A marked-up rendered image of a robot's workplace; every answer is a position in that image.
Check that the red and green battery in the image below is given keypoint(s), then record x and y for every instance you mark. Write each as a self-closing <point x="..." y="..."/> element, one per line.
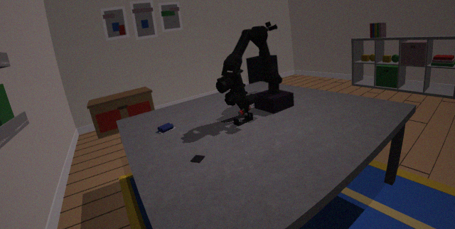
<point x="241" y="112"/>

